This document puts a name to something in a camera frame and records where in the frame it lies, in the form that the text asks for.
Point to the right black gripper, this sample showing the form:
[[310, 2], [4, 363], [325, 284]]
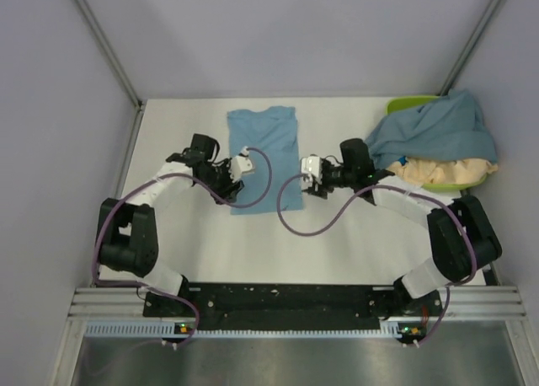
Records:
[[321, 190]]

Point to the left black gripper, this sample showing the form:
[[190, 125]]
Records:
[[230, 190]]

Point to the light blue printed t-shirt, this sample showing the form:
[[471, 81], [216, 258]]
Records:
[[273, 131]]

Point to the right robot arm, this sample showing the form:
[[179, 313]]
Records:
[[462, 239]]

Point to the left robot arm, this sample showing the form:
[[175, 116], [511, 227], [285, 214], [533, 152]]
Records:
[[127, 238]]

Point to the royal blue t-shirt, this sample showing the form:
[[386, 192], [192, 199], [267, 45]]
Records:
[[402, 161]]

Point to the cream yellow t-shirt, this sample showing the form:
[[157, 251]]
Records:
[[466, 172]]

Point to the grey-blue t-shirt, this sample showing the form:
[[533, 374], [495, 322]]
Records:
[[449, 128]]

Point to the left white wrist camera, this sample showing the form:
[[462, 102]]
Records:
[[241, 165]]

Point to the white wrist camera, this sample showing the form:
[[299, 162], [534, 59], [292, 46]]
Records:
[[241, 165], [311, 170]]

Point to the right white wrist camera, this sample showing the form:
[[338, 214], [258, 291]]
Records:
[[311, 170]]

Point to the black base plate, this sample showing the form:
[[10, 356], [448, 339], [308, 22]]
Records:
[[258, 306]]

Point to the aluminium frame rail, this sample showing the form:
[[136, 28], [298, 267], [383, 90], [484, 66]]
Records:
[[467, 303]]

